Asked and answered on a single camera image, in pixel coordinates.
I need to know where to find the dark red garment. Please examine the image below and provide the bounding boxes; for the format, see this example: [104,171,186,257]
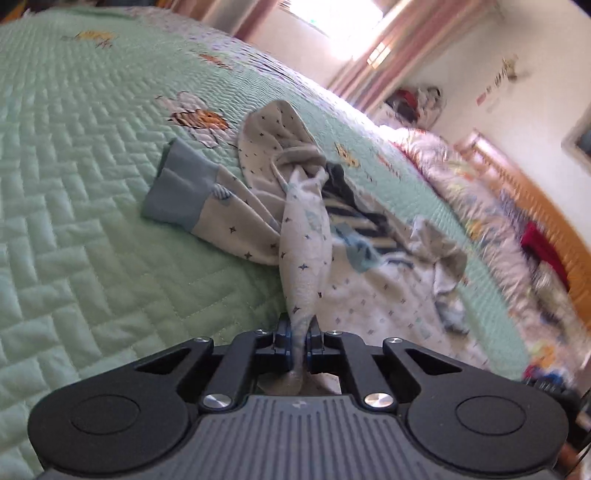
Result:
[522,224,568,278]

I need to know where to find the pink curtain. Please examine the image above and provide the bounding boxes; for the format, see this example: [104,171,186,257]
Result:
[198,0,296,42]
[328,0,499,112]

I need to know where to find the dark floral cloth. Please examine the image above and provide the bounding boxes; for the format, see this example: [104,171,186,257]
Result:
[501,189,573,333]

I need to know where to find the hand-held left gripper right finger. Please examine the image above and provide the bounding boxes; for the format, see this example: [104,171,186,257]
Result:
[305,320,465,412]

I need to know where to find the dark bag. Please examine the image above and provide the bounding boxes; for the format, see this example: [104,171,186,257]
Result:
[383,90,416,121]

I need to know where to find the window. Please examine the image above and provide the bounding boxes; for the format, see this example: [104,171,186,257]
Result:
[286,0,389,61]

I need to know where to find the white printed pants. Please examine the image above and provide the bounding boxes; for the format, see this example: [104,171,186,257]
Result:
[141,99,333,398]

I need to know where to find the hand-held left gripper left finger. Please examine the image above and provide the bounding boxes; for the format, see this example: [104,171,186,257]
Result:
[134,320,293,413]

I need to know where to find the green bee quilted bedspread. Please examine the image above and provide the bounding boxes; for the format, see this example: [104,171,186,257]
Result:
[0,7,532,462]

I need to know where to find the pink floral duvet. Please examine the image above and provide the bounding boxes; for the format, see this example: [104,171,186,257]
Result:
[392,127,578,361]

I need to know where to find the red hanging ornament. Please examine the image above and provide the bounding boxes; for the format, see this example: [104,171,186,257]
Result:
[475,74,509,109]

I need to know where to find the framed wall picture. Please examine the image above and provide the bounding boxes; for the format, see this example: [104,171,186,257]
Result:
[563,117,591,164]

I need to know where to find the wooden headboard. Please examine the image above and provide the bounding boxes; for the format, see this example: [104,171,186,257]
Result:
[457,129,591,315]

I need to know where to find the white plastic bag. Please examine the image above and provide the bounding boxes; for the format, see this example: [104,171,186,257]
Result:
[416,85,446,127]

